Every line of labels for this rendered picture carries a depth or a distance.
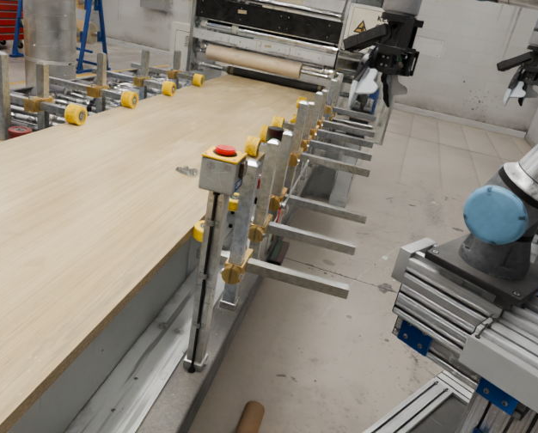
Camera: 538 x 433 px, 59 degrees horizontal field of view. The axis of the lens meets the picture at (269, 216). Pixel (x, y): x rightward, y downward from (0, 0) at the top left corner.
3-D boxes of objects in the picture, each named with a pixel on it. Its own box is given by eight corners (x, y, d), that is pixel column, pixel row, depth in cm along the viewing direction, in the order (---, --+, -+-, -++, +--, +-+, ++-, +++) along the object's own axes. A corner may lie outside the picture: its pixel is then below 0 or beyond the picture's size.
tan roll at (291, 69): (362, 91, 384) (366, 76, 379) (361, 93, 373) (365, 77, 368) (198, 56, 405) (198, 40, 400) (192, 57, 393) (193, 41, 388)
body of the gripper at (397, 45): (393, 78, 98) (410, 15, 93) (360, 69, 103) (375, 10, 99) (412, 79, 103) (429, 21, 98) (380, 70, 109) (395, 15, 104)
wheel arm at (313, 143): (370, 160, 216) (372, 152, 215) (370, 161, 213) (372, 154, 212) (265, 135, 223) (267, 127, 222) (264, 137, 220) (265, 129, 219)
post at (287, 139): (271, 251, 184) (295, 131, 165) (268, 254, 181) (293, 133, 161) (262, 248, 184) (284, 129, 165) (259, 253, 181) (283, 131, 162)
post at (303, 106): (286, 212, 204) (309, 100, 184) (284, 215, 201) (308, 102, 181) (278, 210, 204) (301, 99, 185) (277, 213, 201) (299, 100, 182)
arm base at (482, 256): (535, 270, 111) (553, 232, 107) (510, 286, 100) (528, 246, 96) (475, 241, 120) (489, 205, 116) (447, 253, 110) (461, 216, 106)
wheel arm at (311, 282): (346, 295, 131) (350, 283, 130) (345, 302, 128) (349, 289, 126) (199, 255, 137) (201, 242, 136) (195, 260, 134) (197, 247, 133)
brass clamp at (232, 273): (252, 265, 138) (255, 249, 136) (239, 287, 126) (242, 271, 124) (232, 259, 139) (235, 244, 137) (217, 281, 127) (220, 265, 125)
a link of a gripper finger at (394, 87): (404, 112, 110) (400, 79, 103) (383, 106, 113) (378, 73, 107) (412, 104, 111) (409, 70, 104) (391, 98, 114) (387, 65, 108)
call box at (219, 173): (241, 189, 96) (247, 152, 93) (231, 200, 89) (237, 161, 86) (209, 180, 97) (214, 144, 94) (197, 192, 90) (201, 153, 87)
